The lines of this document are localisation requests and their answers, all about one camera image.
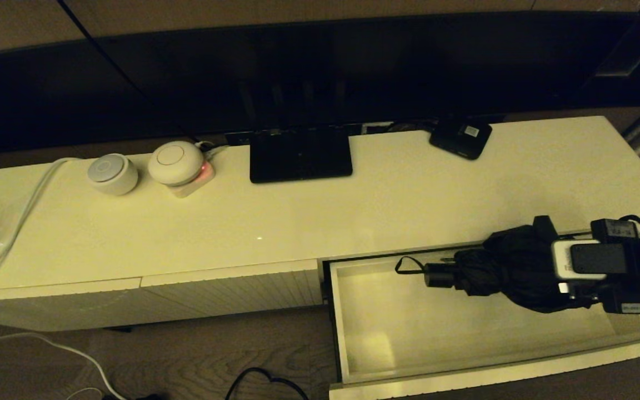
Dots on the white cabinet drawer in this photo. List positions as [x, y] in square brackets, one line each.
[436, 333]

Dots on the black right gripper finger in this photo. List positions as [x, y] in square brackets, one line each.
[545, 228]

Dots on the white round dome device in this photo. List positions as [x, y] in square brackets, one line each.
[175, 164]

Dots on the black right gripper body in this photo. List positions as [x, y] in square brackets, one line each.
[628, 297]

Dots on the black flat television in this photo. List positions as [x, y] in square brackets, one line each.
[298, 72]

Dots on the black box with white label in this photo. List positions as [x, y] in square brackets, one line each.
[459, 140]

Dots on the white speaker with grey top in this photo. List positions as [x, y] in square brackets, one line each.
[112, 176]

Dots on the black television base plate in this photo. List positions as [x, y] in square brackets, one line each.
[300, 158]

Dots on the white ribbed cabinet door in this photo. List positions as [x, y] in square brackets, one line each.
[231, 291]
[48, 308]

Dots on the white TV cabinet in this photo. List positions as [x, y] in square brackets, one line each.
[242, 222]

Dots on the black umbrella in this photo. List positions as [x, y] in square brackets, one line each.
[509, 266]

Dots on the white power strip red light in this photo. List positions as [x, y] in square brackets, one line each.
[200, 182]

